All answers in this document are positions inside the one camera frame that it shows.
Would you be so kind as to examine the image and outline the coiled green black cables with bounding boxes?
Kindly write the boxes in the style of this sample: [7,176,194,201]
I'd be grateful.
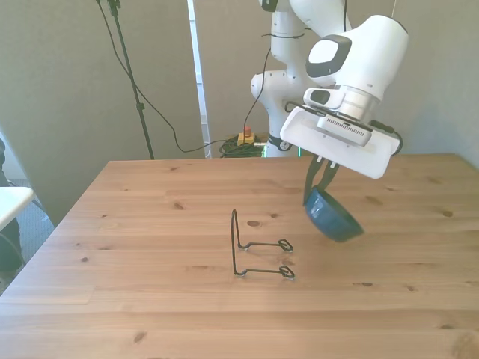
[218,136,269,159]

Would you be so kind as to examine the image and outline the white side table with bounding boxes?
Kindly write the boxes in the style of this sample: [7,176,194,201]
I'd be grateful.
[0,185,35,231]

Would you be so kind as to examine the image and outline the yellow emergency stop box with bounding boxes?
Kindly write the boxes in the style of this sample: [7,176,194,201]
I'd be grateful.
[237,126,257,147]

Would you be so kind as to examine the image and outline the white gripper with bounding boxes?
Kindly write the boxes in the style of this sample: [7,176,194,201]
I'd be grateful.
[279,105,400,206]

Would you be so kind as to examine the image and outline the black camera stand cable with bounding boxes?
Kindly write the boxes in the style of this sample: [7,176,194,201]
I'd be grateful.
[96,0,226,154]

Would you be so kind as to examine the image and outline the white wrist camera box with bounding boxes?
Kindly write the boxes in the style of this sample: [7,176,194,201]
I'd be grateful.
[317,114,374,147]

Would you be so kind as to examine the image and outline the black camera stand pole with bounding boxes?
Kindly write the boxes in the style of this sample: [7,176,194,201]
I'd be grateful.
[95,0,156,161]

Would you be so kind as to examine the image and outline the thin black stop button cable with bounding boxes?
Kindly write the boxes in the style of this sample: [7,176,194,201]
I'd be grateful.
[242,46,272,130]

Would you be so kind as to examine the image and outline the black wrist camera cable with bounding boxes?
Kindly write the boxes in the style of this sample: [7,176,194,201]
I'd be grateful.
[367,119,404,156]

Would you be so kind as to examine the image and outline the black wire bowl stand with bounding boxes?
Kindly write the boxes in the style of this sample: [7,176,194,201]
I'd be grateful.
[230,209,297,282]

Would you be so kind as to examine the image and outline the dark blue bowl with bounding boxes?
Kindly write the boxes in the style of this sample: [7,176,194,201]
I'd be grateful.
[302,185,366,244]

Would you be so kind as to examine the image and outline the white vertical wall rail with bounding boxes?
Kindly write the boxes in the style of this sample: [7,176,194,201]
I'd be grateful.
[186,0,213,159]

